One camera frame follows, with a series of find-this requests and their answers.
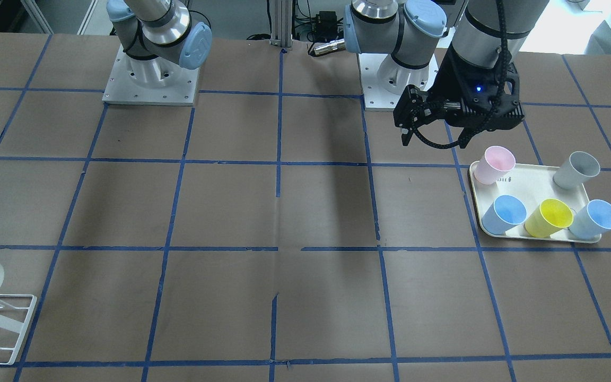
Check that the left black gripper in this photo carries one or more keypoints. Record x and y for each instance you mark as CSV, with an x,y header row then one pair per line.
x,y
452,78

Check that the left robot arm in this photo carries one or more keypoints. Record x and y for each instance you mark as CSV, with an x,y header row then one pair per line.
x,y
488,35

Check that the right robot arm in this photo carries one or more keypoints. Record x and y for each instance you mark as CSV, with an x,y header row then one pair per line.
x,y
153,32

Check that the pink cup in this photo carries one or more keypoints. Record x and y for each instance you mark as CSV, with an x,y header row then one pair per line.
x,y
495,163

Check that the light blue cup far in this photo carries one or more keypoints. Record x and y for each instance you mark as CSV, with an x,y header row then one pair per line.
x,y
505,213

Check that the light blue cup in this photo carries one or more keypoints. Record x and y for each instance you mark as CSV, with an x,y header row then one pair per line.
x,y
593,220
505,213

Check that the yellow cup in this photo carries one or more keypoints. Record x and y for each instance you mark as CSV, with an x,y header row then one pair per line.
x,y
551,216

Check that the grey cup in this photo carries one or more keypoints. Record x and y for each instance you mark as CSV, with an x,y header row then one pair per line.
x,y
579,168

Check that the light blue cup near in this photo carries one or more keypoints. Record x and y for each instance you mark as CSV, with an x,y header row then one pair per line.
x,y
593,220

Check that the silver cylinder connector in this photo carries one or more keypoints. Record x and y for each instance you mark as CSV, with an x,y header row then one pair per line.
x,y
327,48

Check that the cream plastic tray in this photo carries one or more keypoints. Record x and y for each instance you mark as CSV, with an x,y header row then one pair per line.
x,y
531,184

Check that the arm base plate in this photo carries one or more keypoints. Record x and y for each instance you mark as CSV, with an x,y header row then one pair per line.
x,y
155,82
383,81

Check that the aluminium frame post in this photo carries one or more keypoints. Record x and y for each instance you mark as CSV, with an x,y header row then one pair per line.
x,y
281,23

